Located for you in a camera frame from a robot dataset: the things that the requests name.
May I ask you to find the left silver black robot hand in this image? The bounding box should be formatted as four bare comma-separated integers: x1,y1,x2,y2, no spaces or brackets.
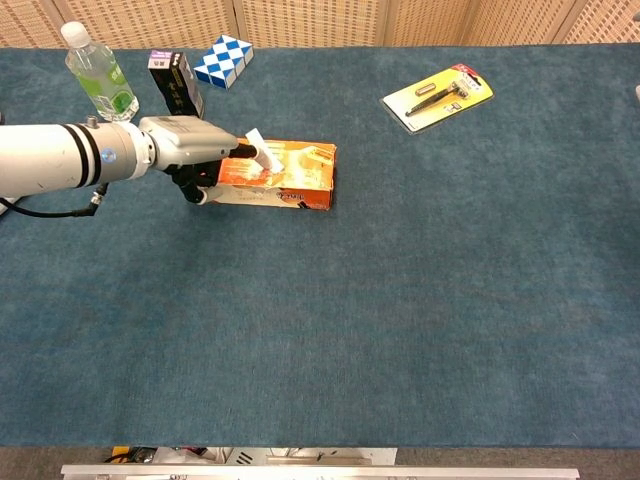
138,115,284,206

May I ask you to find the orange cardboard box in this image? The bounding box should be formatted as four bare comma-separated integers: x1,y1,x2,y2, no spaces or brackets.
207,138,338,212

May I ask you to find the black purple small carton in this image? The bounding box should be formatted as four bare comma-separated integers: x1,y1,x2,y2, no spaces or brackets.
148,49,206,120

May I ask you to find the clear plastic water bottle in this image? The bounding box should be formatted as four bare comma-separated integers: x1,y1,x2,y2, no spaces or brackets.
60,21,141,124

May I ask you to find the blue white snake cube puzzle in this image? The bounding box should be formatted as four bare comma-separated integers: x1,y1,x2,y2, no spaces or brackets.
193,34,255,91

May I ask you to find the woven bamboo folding screen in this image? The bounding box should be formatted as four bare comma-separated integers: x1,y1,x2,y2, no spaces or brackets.
0,0,640,50

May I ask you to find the teal felt table cloth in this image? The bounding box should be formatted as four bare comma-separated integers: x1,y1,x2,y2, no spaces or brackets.
0,43,640,449

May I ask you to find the razor in yellow blister pack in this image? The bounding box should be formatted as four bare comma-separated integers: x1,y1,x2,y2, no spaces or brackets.
380,62,496,135

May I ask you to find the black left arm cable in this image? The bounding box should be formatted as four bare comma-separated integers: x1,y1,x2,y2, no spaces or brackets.
0,182,110,219

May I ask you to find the aluminium profile rail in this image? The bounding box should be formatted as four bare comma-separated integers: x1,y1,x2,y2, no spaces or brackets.
60,463,581,480

